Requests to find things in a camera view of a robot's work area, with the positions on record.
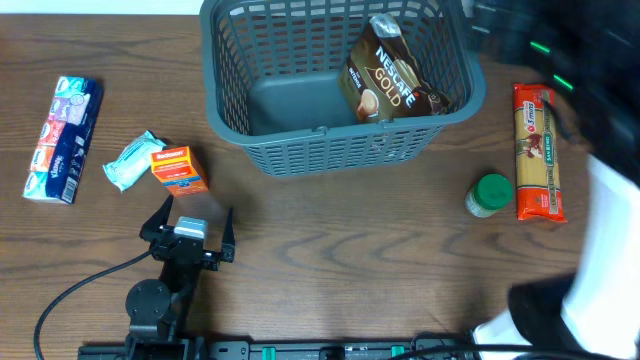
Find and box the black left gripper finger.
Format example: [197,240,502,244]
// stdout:
[139,195,174,242]
[221,208,235,252]

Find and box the orange spaghetti pasta packet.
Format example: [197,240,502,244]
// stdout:
[513,83,566,223]

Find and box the green lid glass jar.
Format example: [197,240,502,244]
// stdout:
[465,173,513,218]

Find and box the brown Nescafe Gold coffee bag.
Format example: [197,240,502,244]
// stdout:
[338,13,451,123]

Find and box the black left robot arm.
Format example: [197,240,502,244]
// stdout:
[125,196,236,360]

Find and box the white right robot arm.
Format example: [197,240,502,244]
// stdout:
[468,1,639,359]

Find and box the orange Redoxon box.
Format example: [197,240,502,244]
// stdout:
[151,146,209,197]

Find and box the light blue tissue packet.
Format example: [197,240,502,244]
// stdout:
[103,131,166,192]

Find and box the Kleenex tissue multipack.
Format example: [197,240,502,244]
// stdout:
[23,76,103,204]

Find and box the grey plastic basket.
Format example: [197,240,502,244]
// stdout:
[200,0,486,176]

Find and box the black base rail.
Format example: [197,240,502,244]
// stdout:
[77,337,462,360]

